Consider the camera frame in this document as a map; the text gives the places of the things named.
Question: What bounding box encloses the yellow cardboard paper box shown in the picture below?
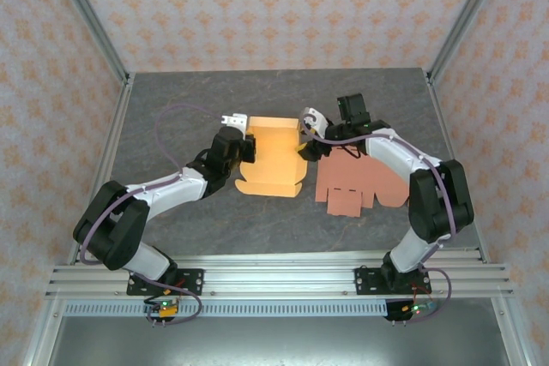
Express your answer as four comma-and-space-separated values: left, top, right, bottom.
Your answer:
234, 116, 311, 199

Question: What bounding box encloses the pink cardboard paper box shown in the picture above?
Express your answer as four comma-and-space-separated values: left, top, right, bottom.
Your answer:
315, 145, 411, 218

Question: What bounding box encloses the small circuit board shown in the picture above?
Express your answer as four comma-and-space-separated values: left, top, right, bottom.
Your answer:
401, 300, 437, 316
144, 297, 180, 321

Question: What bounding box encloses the grey metal panel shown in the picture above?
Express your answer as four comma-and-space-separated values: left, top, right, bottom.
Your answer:
42, 316, 516, 366

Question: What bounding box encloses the thin black right gripper cable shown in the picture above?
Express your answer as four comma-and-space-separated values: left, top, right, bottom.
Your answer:
337, 145, 366, 160

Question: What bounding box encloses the aluminium table side rail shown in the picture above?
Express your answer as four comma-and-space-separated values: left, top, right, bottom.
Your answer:
66, 74, 136, 264
424, 69, 490, 264

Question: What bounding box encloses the aluminium mounting rail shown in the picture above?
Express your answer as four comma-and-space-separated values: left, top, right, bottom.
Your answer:
45, 254, 515, 298

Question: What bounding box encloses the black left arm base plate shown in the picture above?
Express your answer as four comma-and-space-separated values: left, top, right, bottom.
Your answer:
126, 268, 205, 297

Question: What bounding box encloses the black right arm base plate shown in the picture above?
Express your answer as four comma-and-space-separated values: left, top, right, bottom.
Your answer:
354, 267, 432, 297

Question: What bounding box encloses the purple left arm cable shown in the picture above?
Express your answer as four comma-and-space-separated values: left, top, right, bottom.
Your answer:
78, 103, 226, 327

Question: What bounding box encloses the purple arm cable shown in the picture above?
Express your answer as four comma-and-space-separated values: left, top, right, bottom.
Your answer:
302, 112, 456, 324
78, 103, 226, 327

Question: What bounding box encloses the grey slotted cable duct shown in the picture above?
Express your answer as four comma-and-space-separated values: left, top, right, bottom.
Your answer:
63, 300, 481, 318

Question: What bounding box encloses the aluminium frame post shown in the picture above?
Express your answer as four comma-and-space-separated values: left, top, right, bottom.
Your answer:
46, 0, 130, 84
427, 0, 511, 84

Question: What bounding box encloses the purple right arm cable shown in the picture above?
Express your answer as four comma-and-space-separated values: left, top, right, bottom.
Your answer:
302, 112, 456, 324

